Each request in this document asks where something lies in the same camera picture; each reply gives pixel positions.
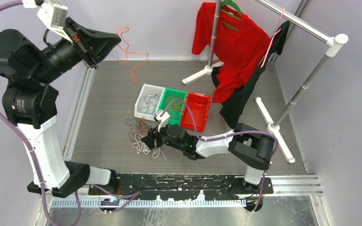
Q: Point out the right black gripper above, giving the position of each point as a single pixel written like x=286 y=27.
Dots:
x=149 y=139

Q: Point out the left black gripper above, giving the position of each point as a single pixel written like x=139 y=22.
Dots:
x=93 y=44

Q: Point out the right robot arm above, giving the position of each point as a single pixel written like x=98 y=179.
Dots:
x=253 y=147

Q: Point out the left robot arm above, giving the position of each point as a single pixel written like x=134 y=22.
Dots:
x=29 y=103

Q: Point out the white plastic bin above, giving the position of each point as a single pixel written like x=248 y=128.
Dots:
x=146 y=105

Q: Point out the green plastic bin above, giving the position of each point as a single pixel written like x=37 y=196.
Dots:
x=176 y=109

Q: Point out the red plastic bin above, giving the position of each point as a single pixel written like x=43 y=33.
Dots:
x=199 y=105

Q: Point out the black t-shirt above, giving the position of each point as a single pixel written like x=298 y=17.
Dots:
x=233 y=106

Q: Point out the red t-shirt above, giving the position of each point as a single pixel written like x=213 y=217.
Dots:
x=240 y=44

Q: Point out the green clothes hanger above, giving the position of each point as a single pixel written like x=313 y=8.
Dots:
x=230 y=15

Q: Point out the pink clothes hanger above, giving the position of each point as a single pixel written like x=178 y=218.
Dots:
x=276 y=31

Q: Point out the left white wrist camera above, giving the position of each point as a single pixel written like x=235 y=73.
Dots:
x=53 y=15

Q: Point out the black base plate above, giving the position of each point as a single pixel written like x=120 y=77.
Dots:
x=180 y=187

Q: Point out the aluminium frame rail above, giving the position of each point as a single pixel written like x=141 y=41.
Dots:
x=283 y=186

